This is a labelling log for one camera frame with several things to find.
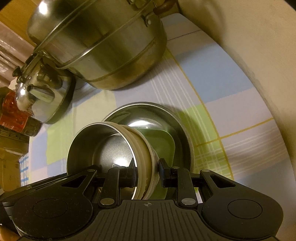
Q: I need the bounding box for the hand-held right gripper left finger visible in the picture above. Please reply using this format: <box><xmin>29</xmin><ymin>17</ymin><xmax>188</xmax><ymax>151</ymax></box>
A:
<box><xmin>59</xmin><ymin>158</ymin><xmax>139</xmax><ymax>208</ymax></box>

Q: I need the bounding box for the blue checked cloth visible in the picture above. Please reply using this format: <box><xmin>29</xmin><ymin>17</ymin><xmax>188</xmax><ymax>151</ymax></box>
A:
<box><xmin>20</xmin><ymin>155</ymin><xmax>30</xmax><ymax>184</ymax></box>

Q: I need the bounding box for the small stainless steel bowl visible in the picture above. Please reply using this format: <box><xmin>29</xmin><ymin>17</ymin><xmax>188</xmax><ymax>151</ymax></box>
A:
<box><xmin>67</xmin><ymin>122</ymin><xmax>139</xmax><ymax>200</ymax></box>

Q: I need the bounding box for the wooden wall panel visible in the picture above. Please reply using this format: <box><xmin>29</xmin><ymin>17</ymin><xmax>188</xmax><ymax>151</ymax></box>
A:
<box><xmin>0</xmin><ymin>0</ymin><xmax>45</xmax><ymax>32</ymax></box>

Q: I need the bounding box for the beige patterned curtain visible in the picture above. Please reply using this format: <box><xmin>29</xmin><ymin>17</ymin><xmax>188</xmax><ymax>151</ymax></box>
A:
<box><xmin>0</xmin><ymin>21</ymin><xmax>36</xmax><ymax>90</ymax></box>

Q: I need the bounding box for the stainless steel steamer pot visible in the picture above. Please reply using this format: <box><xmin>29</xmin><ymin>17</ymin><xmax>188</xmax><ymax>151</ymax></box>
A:
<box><xmin>26</xmin><ymin>0</ymin><xmax>178</xmax><ymax>90</ymax></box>

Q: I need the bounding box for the cream ribbed plastic bowl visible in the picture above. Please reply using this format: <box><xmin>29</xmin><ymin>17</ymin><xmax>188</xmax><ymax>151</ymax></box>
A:
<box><xmin>111</xmin><ymin>123</ymin><xmax>154</xmax><ymax>200</ymax></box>

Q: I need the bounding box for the stainless steel kettle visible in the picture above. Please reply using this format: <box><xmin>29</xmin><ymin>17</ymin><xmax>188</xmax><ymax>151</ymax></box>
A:
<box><xmin>12</xmin><ymin>52</ymin><xmax>77</xmax><ymax>125</ymax></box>

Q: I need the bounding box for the green square plate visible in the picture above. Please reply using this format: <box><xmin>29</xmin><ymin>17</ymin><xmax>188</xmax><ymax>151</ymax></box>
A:
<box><xmin>132</xmin><ymin>127</ymin><xmax>175</xmax><ymax>200</ymax></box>

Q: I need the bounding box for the large stainless steel plate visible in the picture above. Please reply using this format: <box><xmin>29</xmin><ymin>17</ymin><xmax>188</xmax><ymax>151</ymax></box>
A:
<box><xmin>102</xmin><ymin>101</ymin><xmax>196</xmax><ymax>200</ymax></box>

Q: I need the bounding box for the checked tablecloth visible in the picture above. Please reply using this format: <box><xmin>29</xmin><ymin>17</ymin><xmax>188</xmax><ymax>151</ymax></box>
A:
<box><xmin>20</xmin><ymin>11</ymin><xmax>281</xmax><ymax>200</ymax></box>

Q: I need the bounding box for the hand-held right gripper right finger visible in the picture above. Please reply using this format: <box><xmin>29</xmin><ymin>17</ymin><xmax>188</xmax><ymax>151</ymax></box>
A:
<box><xmin>158</xmin><ymin>158</ymin><xmax>237</xmax><ymax>206</ymax></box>

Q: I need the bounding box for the cooking oil bottle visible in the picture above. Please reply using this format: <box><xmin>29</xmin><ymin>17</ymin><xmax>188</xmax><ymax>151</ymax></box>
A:
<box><xmin>0</xmin><ymin>87</ymin><xmax>42</xmax><ymax>137</ymax></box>

